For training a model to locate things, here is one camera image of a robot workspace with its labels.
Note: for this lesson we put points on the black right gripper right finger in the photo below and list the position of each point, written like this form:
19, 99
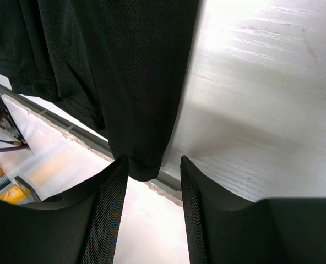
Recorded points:
222, 227

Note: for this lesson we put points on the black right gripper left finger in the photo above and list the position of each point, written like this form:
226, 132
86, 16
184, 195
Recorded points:
79, 225

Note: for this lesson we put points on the black t shirt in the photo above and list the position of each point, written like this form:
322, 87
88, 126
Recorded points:
117, 66

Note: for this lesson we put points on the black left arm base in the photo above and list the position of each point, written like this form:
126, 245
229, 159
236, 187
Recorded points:
8, 125

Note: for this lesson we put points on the yellow object below table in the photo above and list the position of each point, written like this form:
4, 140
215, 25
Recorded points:
10, 192

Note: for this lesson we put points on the aluminium table edge rail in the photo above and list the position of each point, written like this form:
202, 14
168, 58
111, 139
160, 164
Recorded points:
165, 185

